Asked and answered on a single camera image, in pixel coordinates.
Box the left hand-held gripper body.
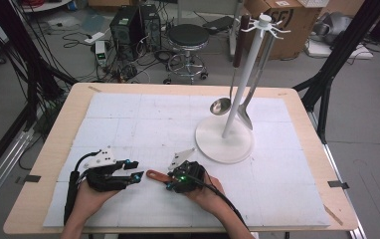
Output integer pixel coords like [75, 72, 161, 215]
[82, 145, 132, 193]

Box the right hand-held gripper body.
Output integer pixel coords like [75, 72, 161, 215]
[167, 147, 208, 194]

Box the wooden rice paddle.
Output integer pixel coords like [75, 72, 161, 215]
[145, 169, 176, 184]

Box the steel ladle with brown handle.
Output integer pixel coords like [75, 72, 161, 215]
[209, 13, 252, 117]

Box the stainless steel spatula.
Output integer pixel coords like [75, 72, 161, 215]
[236, 31, 277, 131]

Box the white utensil rack stand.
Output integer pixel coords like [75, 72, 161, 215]
[195, 13, 291, 164]

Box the person's left hand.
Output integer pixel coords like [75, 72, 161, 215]
[68, 180, 123, 226]

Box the person's right hand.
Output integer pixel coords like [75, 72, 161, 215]
[186, 173, 228, 217]

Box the black tape piece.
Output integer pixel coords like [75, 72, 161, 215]
[15, 174, 42, 185]
[326, 179, 350, 190]

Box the white device with green display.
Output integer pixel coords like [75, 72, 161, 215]
[94, 40, 108, 67]

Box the white power strip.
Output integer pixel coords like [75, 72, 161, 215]
[84, 31, 106, 45]

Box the large black computer tower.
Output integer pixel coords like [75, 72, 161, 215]
[109, 6, 146, 61]

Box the black round stool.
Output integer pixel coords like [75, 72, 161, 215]
[162, 23, 211, 86]

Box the slim black computer tower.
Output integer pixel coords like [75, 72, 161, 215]
[139, 3, 162, 51]

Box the white round table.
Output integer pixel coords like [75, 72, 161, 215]
[18, 0, 73, 14]

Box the cardboard box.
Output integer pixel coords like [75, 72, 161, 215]
[242, 0, 323, 62]

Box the grey bag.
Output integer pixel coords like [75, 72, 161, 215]
[311, 11, 353, 46]

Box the white flat board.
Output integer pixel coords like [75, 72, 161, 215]
[305, 39, 375, 61]

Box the white keyboard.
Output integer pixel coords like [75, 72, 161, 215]
[296, 0, 330, 8]

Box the right hand-held gripper black cable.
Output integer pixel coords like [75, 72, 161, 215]
[191, 173, 249, 230]

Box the hand-held gripper black cable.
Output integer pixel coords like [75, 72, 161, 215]
[191, 173, 249, 230]
[63, 149, 102, 227]

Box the left hand-held gripper black cable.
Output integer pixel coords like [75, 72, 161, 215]
[63, 149, 102, 227]

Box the black cable tangle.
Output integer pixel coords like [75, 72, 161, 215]
[104, 49, 166, 84]

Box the aluminium rail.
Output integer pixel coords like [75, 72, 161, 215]
[306, 111, 366, 239]
[0, 127, 35, 217]

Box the black metal frame strut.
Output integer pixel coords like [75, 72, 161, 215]
[0, 0, 80, 133]
[291, 0, 380, 145]

